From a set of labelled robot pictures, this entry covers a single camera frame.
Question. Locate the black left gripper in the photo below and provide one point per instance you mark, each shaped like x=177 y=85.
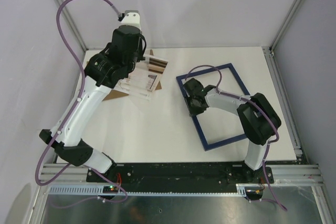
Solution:
x=139 y=56

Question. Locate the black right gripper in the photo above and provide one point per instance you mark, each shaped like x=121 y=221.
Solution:
x=193 y=111

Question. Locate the clear acrylic sheet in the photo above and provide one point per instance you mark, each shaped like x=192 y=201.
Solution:
x=141 y=77

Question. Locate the printed interior photo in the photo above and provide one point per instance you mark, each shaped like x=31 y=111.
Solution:
x=147 y=77

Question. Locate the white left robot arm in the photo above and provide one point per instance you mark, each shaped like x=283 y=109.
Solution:
x=102 y=73

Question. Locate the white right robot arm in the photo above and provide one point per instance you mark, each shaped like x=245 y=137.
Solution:
x=258 y=119

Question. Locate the brown cardboard backing board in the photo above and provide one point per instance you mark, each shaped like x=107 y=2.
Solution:
x=136 y=87

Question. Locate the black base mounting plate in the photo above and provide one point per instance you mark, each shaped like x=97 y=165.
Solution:
x=183 y=176

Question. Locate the grey slotted cable duct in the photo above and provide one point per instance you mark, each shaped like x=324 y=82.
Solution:
x=237 y=190

